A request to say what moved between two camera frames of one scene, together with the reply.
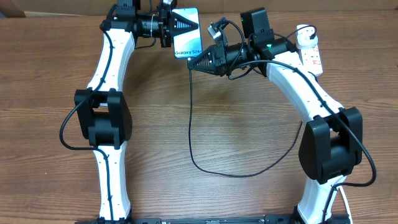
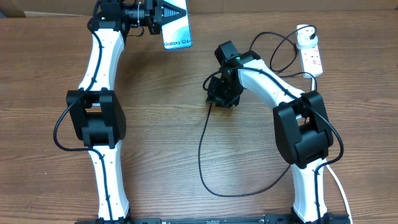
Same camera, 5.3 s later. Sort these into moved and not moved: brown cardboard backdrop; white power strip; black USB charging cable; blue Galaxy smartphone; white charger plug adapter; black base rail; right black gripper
Moved: blue Galaxy smartphone; black USB charging cable; right black gripper
Not moved: black base rail; white power strip; brown cardboard backdrop; white charger plug adapter
